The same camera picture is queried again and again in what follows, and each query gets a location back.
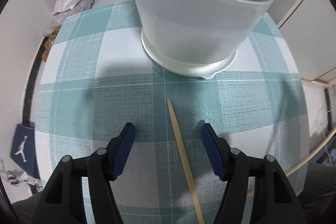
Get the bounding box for wooden chopstick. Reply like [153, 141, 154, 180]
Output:
[167, 99, 205, 224]

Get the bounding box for thin bamboo stick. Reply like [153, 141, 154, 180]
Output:
[285, 128, 336, 177]

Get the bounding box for teal white checkered tablecloth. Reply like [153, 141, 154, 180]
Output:
[35, 1, 309, 223]

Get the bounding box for brown shoes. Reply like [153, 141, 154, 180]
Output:
[42, 25, 61, 62]

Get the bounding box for grey plastic parcel bags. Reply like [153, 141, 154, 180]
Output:
[43, 0, 93, 36]

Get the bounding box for white grey utensil holder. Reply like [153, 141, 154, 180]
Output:
[135, 0, 274, 79]

